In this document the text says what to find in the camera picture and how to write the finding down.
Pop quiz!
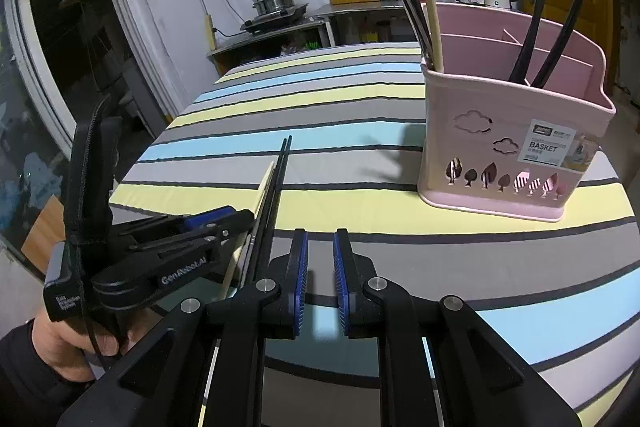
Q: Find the white sliding door frame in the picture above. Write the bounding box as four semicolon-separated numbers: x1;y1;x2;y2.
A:
92;0;212;144

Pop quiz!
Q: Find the metal kitchen table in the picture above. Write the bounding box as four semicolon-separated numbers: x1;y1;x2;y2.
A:
310;0;432;46

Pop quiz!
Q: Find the black cooktop stove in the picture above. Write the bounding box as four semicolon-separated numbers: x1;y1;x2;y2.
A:
239;4;311;33

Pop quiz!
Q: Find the striped tablecloth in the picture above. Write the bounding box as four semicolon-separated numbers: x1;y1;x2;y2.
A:
107;41;640;427

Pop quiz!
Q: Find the person's left forearm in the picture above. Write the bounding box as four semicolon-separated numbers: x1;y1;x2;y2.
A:
0;319;103;427

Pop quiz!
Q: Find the person's left hand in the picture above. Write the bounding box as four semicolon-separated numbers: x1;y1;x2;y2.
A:
31;311;162;382

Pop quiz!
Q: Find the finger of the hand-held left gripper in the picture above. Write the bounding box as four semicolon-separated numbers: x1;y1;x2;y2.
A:
117;205;237;238
149;208;256;259

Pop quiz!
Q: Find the brown wooden board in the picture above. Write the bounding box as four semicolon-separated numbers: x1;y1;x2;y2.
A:
20;194;69;279

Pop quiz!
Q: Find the metal stove cabinet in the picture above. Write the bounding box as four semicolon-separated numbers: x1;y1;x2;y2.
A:
206;17;334;78

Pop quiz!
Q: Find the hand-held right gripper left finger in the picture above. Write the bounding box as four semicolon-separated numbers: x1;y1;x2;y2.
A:
56;227;311;427

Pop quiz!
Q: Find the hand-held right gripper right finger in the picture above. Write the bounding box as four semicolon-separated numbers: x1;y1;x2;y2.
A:
332;227;582;427

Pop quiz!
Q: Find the pink plastic utensil basket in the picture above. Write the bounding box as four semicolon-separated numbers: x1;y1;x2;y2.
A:
419;1;617;224

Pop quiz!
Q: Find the silver metal chopstick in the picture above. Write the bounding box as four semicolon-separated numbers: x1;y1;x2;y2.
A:
238;229;260;290

